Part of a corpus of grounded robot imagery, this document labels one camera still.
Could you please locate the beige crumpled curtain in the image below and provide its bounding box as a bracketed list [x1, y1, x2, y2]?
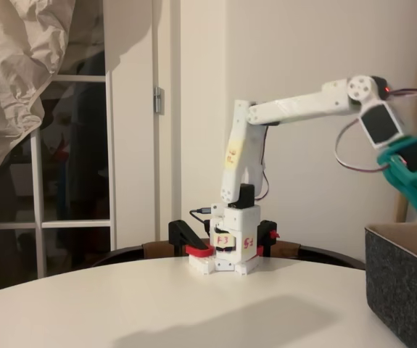
[0, 0, 106, 297]

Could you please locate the dark wooden chair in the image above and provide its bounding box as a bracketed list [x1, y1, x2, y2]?
[91, 237, 367, 270]

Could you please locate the white glazed door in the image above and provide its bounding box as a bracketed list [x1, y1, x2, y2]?
[0, 0, 117, 280]

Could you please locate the metal door hinge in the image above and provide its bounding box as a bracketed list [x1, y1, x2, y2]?
[152, 86, 165, 115]

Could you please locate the black usb cable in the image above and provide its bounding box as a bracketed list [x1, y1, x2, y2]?
[189, 207, 213, 233]

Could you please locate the black clamp with red pad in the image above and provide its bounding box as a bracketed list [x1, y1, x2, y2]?
[168, 219, 215, 259]

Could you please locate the dark grey felt box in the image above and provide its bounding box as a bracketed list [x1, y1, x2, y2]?
[364, 222, 417, 348]

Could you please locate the black clamp with red knob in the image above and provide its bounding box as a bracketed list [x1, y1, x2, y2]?
[255, 219, 280, 260]

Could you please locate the red white servo wire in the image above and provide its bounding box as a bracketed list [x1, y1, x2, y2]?
[332, 118, 391, 175]

